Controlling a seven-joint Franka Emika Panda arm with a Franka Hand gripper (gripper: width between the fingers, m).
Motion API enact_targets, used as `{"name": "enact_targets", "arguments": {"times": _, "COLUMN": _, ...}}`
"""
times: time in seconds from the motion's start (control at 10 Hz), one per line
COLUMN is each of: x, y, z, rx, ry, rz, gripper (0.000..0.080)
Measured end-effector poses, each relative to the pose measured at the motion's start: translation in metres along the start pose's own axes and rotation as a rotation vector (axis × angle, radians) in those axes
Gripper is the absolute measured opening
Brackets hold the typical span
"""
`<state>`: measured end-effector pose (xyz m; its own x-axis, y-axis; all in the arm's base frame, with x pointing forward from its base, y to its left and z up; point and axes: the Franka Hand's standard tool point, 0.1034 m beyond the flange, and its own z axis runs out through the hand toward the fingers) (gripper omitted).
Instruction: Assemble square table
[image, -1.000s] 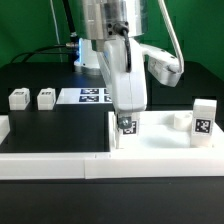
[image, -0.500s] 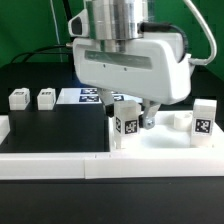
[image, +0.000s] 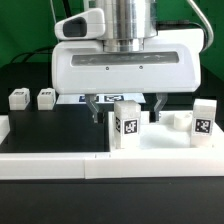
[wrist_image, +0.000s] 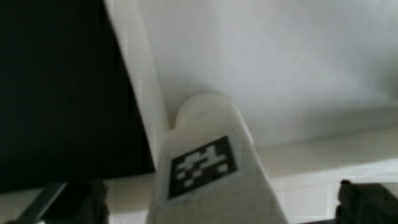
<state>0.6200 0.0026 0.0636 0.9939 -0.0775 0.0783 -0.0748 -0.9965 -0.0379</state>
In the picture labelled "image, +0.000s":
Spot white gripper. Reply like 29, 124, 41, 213
52, 8, 202, 123

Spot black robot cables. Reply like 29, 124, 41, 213
9, 0, 73, 64

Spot white U-shaped obstacle fence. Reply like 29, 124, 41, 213
0, 114, 224, 181

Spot white square table top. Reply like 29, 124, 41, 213
109, 111, 224, 152

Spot white marker sheet with tags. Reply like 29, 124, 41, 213
57, 93, 146, 105

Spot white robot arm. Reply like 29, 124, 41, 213
52, 0, 204, 123

